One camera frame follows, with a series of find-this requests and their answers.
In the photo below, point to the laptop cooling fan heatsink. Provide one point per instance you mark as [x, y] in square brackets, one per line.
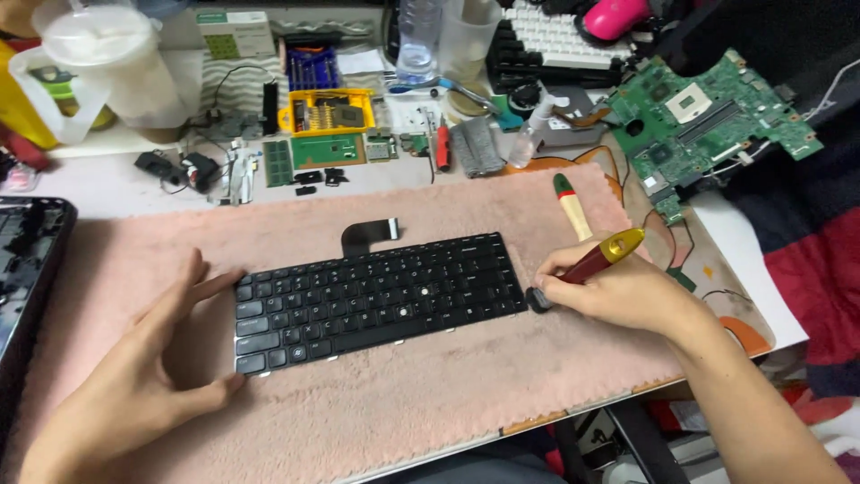
[557, 111]

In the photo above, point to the black laptop case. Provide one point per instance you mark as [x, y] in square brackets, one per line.
[23, 269]

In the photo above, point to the black and white mechanical keyboard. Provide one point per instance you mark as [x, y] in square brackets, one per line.
[554, 47]

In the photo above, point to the grey folded cloth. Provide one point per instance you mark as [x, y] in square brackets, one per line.
[476, 146]

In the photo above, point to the blue screwdriver bit set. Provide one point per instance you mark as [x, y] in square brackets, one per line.
[311, 68]

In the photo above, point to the green laptop motherboard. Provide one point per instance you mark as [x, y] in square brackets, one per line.
[705, 121]

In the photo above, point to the small green circuit board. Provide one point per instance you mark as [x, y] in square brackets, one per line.
[380, 146]

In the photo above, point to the translucent plastic cup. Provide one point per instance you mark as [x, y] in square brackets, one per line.
[467, 37]

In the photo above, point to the clear water bottle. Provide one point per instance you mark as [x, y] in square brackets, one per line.
[416, 40]

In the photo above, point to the clear spray bottle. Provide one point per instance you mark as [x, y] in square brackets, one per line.
[531, 131]

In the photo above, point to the red and black blanket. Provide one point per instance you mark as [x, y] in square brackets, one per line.
[799, 201]

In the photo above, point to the yellow parts tray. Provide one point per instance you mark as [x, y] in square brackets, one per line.
[329, 113]

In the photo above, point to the person's left hand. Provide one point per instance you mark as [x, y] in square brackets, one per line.
[127, 376]

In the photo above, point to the black laptop speakers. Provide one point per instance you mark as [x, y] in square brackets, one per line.
[178, 168]

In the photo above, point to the person's right fingers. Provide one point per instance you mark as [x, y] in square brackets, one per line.
[561, 286]

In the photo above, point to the person's right hand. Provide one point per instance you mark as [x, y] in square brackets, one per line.
[621, 289]

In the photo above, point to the green memory module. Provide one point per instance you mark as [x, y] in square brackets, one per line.
[277, 162]

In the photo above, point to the white paper note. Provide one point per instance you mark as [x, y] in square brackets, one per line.
[360, 62]

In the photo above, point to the grey wavy pattern mat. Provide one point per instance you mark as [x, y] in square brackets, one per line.
[235, 84]

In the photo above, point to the yellow container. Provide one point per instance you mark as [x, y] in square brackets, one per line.
[20, 101]

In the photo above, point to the translucent plastic jug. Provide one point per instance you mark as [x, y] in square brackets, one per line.
[101, 67]

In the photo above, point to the black rectangular bar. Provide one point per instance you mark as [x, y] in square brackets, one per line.
[270, 107]

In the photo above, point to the pink object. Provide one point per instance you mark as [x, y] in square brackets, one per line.
[615, 17]

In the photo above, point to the pink fluffy cloth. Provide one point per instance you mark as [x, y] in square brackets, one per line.
[349, 376]

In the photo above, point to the white and green box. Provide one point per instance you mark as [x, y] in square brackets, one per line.
[235, 33]

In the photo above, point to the black laptop keyboard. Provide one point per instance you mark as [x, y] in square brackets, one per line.
[376, 299]

